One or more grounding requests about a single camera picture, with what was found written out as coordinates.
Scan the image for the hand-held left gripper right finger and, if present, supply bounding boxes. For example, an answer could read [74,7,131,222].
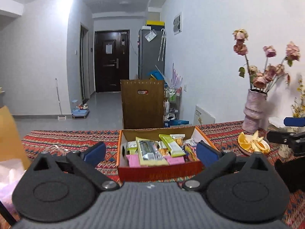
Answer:
[182,141,272,191]

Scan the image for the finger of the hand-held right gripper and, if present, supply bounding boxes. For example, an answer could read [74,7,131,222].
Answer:
[266,131,298,146]
[283,117,305,127]

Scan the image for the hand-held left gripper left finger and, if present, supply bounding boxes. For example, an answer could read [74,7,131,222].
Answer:
[31,142,120,191]

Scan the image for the pile of assorted snack packets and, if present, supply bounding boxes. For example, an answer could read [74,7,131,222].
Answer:
[121,134,203,168]

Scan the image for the green yellow snack packet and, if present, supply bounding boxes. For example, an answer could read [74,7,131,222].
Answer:
[159,134,186,158]

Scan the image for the large yellow silver snack packet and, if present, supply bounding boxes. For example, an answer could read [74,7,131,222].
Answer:
[135,136,168,167]

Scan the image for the red cardboard box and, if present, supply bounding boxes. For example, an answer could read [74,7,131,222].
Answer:
[117,126,218,183]

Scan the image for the glass jar of seeds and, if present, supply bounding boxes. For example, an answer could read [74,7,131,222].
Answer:
[268,117,290,134]

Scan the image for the yellow flower branches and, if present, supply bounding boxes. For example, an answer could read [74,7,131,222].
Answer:
[291,75,305,118]

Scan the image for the plate of orange slices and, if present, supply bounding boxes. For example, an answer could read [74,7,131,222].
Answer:
[238,130,271,154]

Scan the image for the black bag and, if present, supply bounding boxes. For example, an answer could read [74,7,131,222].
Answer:
[274,156,305,192]

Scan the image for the pink ribbed vase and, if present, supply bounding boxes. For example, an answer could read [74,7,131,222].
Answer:
[242,89,268,133]

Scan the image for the blue pet water dispenser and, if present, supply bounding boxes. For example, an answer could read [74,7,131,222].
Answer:
[71,99,89,119]

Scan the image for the dried pink roses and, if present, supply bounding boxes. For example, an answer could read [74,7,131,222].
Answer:
[233,29,301,94]

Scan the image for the rack with bottles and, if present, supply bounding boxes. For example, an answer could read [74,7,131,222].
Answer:
[164,87,182,127]

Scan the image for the dark brown entry door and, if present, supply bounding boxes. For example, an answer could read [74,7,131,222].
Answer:
[95,30,130,93]

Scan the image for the pink fairy wings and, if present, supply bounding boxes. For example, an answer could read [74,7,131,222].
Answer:
[170,62,184,89]

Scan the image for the yellow thermos jug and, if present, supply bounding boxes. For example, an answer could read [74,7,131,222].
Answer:
[0,88,31,170]

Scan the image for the purple tissue pack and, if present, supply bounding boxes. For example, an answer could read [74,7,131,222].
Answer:
[0,160,27,210]

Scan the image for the blue dustpan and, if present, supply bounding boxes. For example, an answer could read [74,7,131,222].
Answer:
[147,70,165,81]

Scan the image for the grey refrigerator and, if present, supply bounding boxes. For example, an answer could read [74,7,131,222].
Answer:
[138,29,166,80]

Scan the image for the hanging folded umbrellas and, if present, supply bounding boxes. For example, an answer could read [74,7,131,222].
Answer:
[158,28,167,62]

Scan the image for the white wall heater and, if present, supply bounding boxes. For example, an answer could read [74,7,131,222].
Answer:
[193,105,216,126]

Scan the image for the white cable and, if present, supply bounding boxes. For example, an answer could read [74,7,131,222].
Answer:
[46,144,70,152]

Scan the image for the wall panel cover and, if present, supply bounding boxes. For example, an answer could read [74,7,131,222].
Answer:
[173,12,182,35]

